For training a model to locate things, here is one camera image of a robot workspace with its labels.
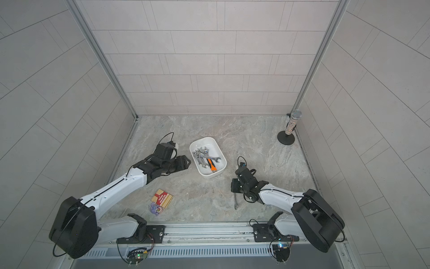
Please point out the large silver combination wrench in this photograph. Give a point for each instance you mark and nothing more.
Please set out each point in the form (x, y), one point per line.
(205, 152)

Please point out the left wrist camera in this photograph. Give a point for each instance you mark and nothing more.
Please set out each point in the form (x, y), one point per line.
(165, 150)

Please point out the orange handled adjustable wrench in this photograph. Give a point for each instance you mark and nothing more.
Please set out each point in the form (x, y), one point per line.
(211, 162)

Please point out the glitter tube on black stand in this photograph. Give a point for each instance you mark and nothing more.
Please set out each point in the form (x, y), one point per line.
(287, 137)

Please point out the small purple round item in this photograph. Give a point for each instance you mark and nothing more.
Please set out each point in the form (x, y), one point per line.
(156, 209)

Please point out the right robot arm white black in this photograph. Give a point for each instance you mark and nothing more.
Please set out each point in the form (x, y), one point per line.
(302, 215)

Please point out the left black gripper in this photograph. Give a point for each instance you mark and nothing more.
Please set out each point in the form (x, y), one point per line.
(183, 163)

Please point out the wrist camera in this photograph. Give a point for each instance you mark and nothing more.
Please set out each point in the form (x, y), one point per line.
(165, 150)
(244, 173)

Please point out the white plastic storage box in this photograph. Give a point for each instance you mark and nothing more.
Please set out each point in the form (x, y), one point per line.
(214, 150)

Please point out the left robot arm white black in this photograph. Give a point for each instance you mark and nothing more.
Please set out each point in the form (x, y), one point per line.
(77, 227)

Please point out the long silver open-end wrench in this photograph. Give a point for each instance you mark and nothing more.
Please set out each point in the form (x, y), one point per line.
(236, 205)

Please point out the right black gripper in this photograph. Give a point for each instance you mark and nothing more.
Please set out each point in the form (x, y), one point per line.
(233, 188)

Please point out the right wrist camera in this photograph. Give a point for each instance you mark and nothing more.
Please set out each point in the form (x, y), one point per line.
(244, 173)

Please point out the red striped card box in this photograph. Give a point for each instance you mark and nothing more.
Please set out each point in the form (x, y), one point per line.
(162, 198)

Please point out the left circuit board with cables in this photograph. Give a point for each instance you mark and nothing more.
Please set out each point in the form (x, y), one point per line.
(136, 256)

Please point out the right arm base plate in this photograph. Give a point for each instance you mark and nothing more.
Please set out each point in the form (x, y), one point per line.
(268, 233)

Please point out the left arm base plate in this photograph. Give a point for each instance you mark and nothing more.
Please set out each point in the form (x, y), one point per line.
(147, 233)

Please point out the right circuit board with cables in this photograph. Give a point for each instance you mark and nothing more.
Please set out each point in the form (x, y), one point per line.
(280, 252)

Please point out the aluminium rail frame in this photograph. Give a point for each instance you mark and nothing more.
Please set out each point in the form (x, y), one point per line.
(212, 233)

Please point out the circuit board with cables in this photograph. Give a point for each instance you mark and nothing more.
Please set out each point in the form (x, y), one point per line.
(280, 252)
(136, 256)

